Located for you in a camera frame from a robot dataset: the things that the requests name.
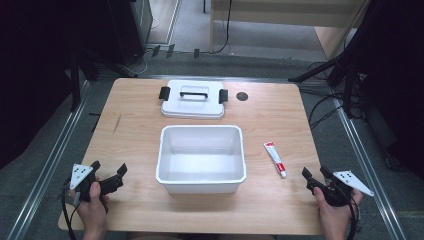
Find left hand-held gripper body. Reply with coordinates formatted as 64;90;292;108
69;163;125;203

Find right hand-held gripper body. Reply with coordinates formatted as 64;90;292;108
305;170;375;208

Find person's left hand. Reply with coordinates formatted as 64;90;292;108
69;181;111;232

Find person's right hand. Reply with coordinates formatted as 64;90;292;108
313;186;364;228

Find red and white tube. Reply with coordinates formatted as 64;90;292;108
263;141;288;179

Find white plastic storage box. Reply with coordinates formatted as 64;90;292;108
155;124;248;195

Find black stand legs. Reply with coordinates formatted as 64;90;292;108
64;48;138;113
287;54;363;119

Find white lid with black latches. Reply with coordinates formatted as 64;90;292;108
158;79;230;120

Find black cabinet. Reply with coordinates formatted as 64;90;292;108
106;0;154;66

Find light wooden furniture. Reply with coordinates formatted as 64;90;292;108
208;0;369;60

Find aluminium floor rail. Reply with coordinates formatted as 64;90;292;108
5;79;92;240
332;97;408;240

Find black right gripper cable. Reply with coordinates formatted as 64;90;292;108
343;191;362;240

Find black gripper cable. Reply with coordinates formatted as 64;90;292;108
60;184;83;240
343;191;362;240

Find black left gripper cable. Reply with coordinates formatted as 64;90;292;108
60;184;83;240

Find black floor cables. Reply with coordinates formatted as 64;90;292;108
307;61;366;132

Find white floor cable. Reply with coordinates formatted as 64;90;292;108
121;18;162;77

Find black hanging cable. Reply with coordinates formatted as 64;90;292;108
214;0;233;55

